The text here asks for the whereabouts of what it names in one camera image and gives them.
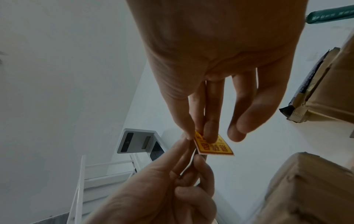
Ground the white grey box device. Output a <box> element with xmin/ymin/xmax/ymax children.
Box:
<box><xmin>116</xmin><ymin>128</ymin><xmax>168</xmax><ymax>162</ymax></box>

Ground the white metal rack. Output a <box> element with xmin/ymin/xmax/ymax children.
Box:
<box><xmin>66</xmin><ymin>152</ymin><xmax>146</xmax><ymax>224</ymax></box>

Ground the person's left hand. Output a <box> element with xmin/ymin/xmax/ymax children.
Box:
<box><xmin>83</xmin><ymin>135</ymin><xmax>218</xmax><ymax>224</ymax></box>

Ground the white sticker backing strip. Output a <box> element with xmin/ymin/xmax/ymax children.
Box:
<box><xmin>180</xmin><ymin>149</ymin><xmax>198</xmax><ymax>176</ymax></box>

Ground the yellow red-printed sticker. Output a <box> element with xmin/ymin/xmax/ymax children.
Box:
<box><xmin>193</xmin><ymin>130</ymin><xmax>235</xmax><ymax>156</ymax></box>

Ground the brown cardboard box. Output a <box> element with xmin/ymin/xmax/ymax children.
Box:
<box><xmin>288</xmin><ymin>28</ymin><xmax>354</xmax><ymax>125</ymax></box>
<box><xmin>253</xmin><ymin>152</ymin><xmax>354</xmax><ymax>224</ymax></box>

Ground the person's right hand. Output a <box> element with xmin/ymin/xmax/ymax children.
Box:
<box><xmin>126</xmin><ymin>0</ymin><xmax>309</xmax><ymax>145</ymax></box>

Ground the green tool handle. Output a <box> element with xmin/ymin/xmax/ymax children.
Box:
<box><xmin>304</xmin><ymin>4</ymin><xmax>354</xmax><ymax>25</ymax></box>

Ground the black plastic wrapping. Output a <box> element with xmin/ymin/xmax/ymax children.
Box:
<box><xmin>279</xmin><ymin>46</ymin><xmax>341</xmax><ymax>120</ymax></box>

